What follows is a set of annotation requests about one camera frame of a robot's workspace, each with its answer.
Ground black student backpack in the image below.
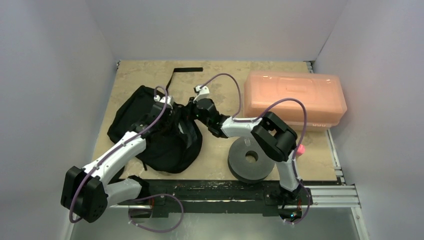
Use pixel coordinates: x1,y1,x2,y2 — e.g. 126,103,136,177
107,85,203,174

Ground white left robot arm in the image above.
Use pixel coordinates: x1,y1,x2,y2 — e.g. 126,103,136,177
60,101,173,224

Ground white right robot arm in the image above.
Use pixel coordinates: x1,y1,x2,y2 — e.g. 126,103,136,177
187,97,306,204

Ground grey filament spool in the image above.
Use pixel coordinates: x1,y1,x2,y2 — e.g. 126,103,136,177
227,137,275,184

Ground translucent pink plastic box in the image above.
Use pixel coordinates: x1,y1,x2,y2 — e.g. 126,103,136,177
242,70,347,132

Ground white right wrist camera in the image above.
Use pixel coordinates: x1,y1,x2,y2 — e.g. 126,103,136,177
193,85,210,102

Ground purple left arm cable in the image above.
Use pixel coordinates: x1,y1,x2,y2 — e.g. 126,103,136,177
68,86,169,224

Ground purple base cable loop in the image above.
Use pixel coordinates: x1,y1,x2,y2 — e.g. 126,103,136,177
127,193,185,234

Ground black metal base rail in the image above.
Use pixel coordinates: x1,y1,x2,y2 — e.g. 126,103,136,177
108,179,360,220

